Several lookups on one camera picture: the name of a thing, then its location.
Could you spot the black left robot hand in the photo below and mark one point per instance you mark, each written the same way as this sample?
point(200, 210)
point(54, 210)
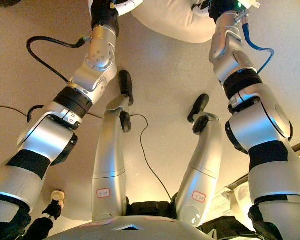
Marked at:
point(103, 12)

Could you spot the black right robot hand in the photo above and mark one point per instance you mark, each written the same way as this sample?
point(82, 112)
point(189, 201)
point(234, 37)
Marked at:
point(222, 6)

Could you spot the white tasselled pillow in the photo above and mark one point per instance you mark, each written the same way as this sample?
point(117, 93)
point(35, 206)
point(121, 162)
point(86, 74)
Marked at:
point(175, 22)

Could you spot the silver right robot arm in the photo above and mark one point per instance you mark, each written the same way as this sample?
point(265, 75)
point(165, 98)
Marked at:
point(260, 125)

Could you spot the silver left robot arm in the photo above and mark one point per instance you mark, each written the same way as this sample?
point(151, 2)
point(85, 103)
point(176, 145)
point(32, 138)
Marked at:
point(97, 60)

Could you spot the silver left robot leg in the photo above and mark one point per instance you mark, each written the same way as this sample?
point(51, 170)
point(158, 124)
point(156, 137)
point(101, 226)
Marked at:
point(107, 162)

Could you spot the silver robot leg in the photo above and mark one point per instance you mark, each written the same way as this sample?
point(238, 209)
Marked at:
point(202, 175)
point(107, 162)

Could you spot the silver right robot leg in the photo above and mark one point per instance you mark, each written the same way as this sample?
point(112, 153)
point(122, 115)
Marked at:
point(202, 175)

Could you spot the small beige object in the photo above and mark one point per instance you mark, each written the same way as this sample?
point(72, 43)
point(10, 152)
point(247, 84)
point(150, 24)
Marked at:
point(58, 196)

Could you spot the beige cardboard box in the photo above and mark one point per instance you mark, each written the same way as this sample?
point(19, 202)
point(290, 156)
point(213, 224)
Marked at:
point(240, 195)

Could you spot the grey robot torso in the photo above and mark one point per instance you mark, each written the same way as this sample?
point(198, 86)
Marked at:
point(130, 230)

